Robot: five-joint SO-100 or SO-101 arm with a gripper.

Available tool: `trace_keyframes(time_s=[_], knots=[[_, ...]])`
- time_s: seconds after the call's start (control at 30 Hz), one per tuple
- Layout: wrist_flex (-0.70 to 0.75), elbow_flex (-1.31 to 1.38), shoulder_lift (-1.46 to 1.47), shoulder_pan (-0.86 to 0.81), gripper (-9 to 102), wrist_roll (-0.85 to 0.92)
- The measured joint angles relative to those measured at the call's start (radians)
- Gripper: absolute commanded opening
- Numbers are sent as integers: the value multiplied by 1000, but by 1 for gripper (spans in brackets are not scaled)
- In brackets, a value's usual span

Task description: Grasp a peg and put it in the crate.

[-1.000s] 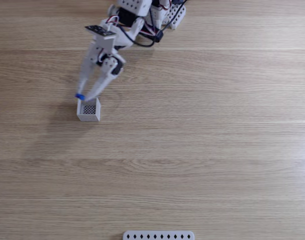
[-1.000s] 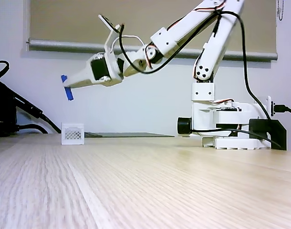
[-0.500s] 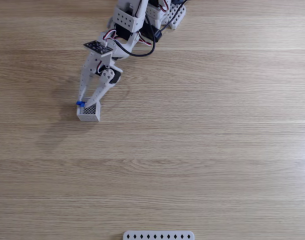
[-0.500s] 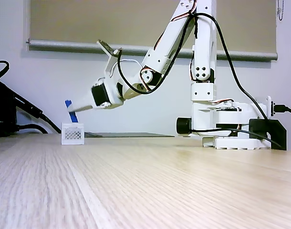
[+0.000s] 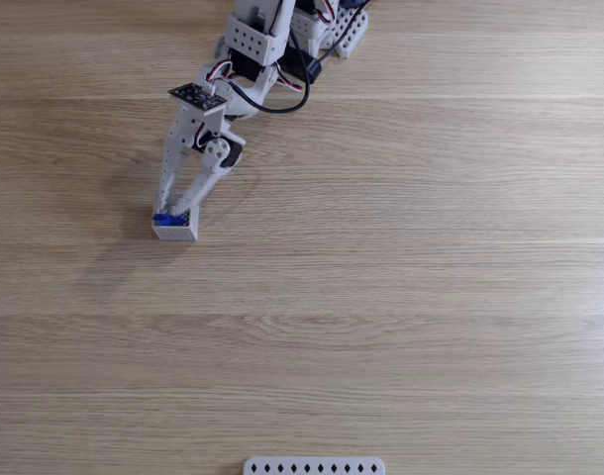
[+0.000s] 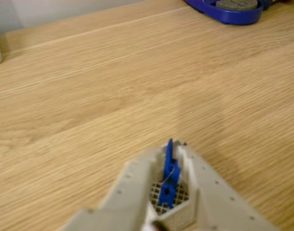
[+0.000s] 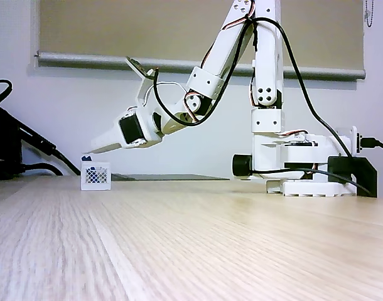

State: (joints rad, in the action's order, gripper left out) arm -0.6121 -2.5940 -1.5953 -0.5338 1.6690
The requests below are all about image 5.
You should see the blue clothes peg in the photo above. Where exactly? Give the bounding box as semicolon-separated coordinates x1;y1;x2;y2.
151;210;189;228

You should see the small white perforated crate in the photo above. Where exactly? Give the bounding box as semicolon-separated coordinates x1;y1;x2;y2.
151;201;201;242

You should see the black camera circuit board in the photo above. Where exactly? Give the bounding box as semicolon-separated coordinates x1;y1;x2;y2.
167;82;229;111

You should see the red white servo wire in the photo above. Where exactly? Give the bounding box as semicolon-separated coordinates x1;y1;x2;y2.
276;66;304;94
206;59;234;95

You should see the black cable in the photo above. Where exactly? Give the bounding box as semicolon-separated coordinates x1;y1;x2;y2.
225;0;377;116

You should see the white perforated base plate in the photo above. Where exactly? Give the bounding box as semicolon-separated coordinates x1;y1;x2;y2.
326;7;370;59

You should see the white perforated mount plate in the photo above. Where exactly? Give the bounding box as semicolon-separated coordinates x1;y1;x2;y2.
243;456;386;475

